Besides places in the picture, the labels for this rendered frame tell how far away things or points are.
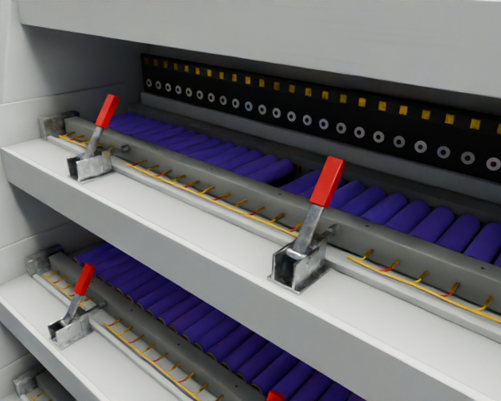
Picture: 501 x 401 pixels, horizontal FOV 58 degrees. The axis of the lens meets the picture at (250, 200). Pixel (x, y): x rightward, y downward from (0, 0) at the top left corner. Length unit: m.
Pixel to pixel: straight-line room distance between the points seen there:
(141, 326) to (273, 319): 0.24
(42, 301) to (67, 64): 0.30
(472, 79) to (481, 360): 0.15
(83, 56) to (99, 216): 0.27
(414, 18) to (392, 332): 0.18
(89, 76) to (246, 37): 0.37
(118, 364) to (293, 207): 0.27
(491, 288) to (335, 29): 0.19
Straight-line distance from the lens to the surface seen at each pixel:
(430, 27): 0.27
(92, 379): 0.53
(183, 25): 0.39
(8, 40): 0.62
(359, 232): 0.35
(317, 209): 0.32
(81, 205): 0.49
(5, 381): 0.79
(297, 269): 0.30
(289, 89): 0.50
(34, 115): 0.64
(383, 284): 0.32
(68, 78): 0.66
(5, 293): 0.68
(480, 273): 0.33
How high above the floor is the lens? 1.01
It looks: 13 degrees down
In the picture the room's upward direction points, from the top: 12 degrees clockwise
